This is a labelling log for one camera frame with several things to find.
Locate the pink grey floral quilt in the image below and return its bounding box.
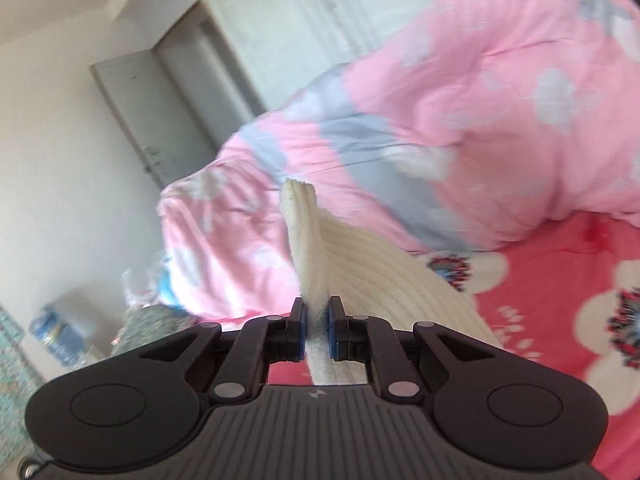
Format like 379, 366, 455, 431
157, 0, 640, 322

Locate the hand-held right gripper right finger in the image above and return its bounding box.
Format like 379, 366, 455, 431
325, 296, 495, 405

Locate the clear plastic bag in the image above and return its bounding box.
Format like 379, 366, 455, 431
119, 252, 197, 313

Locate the green patterned blanket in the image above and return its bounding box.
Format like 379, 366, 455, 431
111, 304, 203, 358

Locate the blue cloth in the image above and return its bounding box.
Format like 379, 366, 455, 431
156, 259, 188, 308

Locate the teal patterned mat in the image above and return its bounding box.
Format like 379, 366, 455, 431
0, 304, 47, 463

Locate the pink floral bed sheet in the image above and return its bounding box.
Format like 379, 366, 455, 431
269, 209, 640, 480

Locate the clear plastic water bottle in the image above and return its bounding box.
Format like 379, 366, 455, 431
28, 302, 87, 372

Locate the white wardrobe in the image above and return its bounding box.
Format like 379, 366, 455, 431
192, 0, 463, 116

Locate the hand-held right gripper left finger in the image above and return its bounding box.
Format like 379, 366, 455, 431
138, 297, 308, 406

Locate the grey door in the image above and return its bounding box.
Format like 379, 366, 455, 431
90, 46, 222, 192

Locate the cream ribbed knit sweater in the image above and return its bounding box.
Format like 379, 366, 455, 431
281, 178, 504, 387

